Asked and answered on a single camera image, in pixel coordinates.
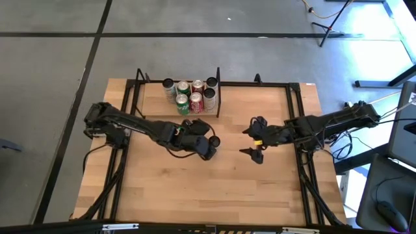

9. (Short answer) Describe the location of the white power cable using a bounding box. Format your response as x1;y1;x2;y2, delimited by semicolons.
370;90;404;105

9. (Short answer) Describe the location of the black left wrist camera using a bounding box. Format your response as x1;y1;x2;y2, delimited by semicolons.
181;118;211;136

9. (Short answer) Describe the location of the black computer mouse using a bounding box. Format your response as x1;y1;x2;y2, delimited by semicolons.
376;200;410;233

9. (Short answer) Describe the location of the grey side desk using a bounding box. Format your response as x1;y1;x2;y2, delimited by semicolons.
333;152;416;233

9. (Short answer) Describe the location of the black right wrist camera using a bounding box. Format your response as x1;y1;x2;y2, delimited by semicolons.
250;116;269;129

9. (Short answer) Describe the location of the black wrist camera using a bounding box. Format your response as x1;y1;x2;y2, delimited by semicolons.
250;116;269;129
181;118;211;136

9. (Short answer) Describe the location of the white Celsius Tropical Vibe can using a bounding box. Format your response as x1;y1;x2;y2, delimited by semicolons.
205;76;219;95

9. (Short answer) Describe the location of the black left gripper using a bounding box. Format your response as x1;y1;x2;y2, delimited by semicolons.
178;135;222;161

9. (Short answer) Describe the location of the silver metal bracket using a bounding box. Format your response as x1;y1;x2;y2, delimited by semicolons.
101;222;140;231
281;226;321;234

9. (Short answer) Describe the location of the dark grey flat panel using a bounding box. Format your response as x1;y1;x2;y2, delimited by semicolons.
388;81;416;168

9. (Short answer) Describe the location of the black tripod stand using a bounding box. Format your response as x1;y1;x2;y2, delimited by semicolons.
311;0;355;48

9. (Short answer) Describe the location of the wooden shelf with black frame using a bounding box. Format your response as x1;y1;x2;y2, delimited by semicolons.
135;67;222;120

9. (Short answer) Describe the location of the red Coca-Cola can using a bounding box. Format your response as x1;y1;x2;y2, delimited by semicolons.
190;79;205;96
188;92;204;114

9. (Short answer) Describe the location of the black camera mount beam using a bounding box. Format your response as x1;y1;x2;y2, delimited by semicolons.
0;220;416;234

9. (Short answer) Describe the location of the white Celsius Peach Vibe can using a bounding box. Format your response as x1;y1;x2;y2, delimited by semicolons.
162;77;178;104

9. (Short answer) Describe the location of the black aluminium rig frame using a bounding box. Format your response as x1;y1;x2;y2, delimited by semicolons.
70;73;354;228

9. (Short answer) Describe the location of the green Sprite can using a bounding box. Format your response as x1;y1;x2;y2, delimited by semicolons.
175;93;190;116
176;80;192;98

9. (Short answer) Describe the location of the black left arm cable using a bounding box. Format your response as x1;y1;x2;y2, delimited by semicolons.
82;142;110;175

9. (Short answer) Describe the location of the yellow cable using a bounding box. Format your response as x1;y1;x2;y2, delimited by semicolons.
301;0;354;20

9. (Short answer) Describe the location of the grey chair base leg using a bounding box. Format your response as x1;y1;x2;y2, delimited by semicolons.
0;138;23;153

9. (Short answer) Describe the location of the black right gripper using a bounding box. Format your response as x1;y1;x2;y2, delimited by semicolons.
239;125;290;165

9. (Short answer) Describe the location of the white Celsius tall can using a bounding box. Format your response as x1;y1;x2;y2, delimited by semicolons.
202;87;217;114

